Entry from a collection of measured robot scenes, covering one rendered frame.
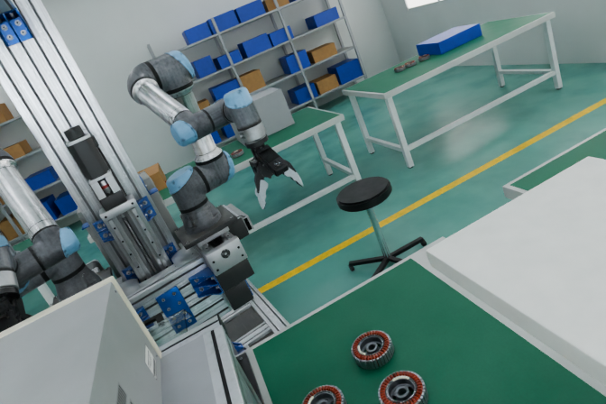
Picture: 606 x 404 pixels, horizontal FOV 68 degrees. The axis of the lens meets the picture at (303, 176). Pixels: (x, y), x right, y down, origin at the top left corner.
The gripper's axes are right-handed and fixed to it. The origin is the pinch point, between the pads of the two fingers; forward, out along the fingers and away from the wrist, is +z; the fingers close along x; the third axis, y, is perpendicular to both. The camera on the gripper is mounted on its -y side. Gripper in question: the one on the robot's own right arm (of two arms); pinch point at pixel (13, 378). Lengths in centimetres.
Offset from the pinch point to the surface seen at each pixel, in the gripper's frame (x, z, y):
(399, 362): -76, 36, 26
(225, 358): -41.4, 19.9, -9.0
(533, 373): -97, 53, 10
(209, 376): -37.7, 21.5, -10.6
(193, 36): -133, -480, 383
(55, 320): -18.6, 1.0, -18.7
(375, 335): -75, 27, 30
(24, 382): -17.3, 12.6, -30.3
